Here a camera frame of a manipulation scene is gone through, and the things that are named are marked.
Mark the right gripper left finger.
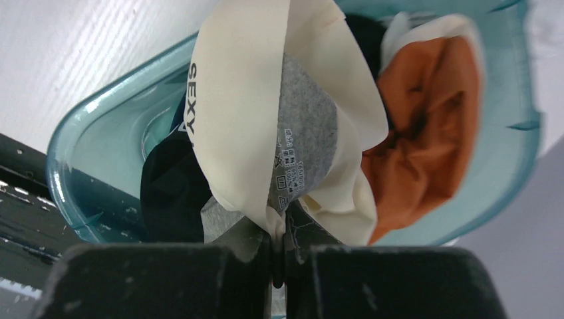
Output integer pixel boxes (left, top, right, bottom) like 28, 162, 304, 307
211, 217, 271, 318

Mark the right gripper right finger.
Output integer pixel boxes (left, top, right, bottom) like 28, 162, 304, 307
283, 201, 339, 318

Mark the black white-band underwear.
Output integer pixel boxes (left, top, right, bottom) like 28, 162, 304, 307
140, 96, 212, 243

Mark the grey underwear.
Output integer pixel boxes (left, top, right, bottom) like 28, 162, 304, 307
184, 1, 388, 245

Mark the brown orange underwear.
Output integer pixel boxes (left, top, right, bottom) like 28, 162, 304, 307
361, 13, 485, 243

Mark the teal plastic tub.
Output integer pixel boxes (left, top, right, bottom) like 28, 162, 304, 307
46, 1, 541, 246

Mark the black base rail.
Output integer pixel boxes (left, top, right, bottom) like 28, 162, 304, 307
1, 135, 81, 290

